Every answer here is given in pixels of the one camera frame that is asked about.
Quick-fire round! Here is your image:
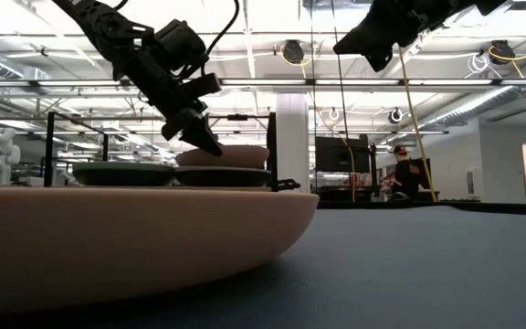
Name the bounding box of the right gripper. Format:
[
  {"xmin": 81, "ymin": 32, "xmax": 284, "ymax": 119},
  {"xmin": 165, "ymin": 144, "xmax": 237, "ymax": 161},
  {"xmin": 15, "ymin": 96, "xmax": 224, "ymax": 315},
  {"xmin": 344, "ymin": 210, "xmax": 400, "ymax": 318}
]
[{"xmin": 333, "ymin": 0, "xmax": 434, "ymax": 73}]

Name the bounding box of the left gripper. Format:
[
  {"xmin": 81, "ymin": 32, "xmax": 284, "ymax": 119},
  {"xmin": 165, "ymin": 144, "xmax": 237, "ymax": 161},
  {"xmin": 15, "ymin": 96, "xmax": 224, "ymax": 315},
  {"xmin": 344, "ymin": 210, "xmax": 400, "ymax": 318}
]
[{"xmin": 146, "ymin": 72, "xmax": 225, "ymax": 158}]

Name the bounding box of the black plate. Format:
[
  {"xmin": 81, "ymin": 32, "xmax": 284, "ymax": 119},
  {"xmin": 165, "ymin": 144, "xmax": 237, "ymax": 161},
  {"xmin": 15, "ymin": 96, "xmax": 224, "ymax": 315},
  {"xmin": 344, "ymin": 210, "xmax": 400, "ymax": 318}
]
[{"xmin": 174, "ymin": 165, "xmax": 271, "ymax": 187}]

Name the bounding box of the pink plate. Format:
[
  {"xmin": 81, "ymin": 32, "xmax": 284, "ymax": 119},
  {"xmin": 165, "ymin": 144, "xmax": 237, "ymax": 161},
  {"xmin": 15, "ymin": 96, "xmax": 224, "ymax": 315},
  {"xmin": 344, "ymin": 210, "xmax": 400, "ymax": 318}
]
[
  {"xmin": 174, "ymin": 144, "xmax": 271, "ymax": 170},
  {"xmin": 0, "ymin": 185, "xmax": 321, "ymax": 319}
]

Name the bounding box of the dark grey plate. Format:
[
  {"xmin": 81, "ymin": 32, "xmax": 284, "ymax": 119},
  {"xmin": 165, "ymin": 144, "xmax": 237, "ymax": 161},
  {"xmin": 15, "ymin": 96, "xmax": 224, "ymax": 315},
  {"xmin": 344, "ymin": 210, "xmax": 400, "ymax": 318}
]
[{"xmin": 71, "ymin": 163, "xmax": 176, "ymax": 187}]

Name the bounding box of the long ceiling light strip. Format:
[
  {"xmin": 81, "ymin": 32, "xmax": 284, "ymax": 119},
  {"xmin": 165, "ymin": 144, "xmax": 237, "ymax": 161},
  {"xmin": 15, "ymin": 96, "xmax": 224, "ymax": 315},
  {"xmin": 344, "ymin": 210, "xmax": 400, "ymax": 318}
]
[{"xmin": 38, "ymin": 78, "xmax": 526, "ymax": 89}]

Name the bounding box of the white square pillar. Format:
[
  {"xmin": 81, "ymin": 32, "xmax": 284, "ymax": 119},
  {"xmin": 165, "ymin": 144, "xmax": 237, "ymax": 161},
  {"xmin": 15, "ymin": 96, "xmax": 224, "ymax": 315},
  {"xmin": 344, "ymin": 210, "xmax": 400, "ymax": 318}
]
[{"xmin": 275, "ymin": 93, "xmax": 310, "ymax": 194}]

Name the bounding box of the black monitor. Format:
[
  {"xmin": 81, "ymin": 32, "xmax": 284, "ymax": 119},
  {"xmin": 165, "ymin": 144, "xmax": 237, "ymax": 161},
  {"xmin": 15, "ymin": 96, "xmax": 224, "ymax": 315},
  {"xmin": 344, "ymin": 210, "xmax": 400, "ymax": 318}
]
[{"xmin": 315, "ymin": 135, "xmax": 372, "ymax": 175}]

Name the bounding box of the person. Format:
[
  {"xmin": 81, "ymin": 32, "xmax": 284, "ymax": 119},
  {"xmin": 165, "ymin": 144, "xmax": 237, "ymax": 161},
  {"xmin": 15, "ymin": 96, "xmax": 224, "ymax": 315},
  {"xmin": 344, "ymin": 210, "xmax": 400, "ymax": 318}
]
[{"xmin": 384, "ymin": 144, "xmax": 424, "ymax": 201}]

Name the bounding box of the blue table mat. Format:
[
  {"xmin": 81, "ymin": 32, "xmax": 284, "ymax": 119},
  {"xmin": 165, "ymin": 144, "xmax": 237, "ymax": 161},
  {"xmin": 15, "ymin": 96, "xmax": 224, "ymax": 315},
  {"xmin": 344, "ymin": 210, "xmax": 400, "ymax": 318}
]
[{"xmin": 0, "ymin": 203, "xmax": 526, "ymax": 329}]

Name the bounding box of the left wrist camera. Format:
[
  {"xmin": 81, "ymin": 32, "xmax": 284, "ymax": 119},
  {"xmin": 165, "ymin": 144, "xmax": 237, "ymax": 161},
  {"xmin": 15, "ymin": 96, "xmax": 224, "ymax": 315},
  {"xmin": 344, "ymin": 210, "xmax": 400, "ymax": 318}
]
[{"xmin": 193, "ymin": 72, "xmax": 223, "ymax": 100}]

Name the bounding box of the long black cable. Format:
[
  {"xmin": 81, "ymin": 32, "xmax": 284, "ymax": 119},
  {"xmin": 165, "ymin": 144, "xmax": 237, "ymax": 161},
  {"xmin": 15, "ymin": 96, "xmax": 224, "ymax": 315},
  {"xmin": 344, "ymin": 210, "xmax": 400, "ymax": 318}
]
[{"xmin": 330, "ymin": 0, "xmax": 354, "ymax": 203}]

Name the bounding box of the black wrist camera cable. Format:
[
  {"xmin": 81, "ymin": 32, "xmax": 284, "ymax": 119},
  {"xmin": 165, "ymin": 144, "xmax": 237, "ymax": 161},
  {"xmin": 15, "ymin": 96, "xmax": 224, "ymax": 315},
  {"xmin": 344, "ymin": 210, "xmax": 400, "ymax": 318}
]
[{"xmin": 201, "ymin": 0, "xmax": 242, "ymax": 77}]

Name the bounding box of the yellow cable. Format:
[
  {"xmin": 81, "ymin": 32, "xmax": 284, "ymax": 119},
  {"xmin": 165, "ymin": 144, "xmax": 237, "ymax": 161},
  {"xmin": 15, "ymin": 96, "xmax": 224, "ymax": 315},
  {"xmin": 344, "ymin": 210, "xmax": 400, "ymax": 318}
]
[{"xmin": 397, "ymin": 45, "xmax": 438, "ymax": 203}]

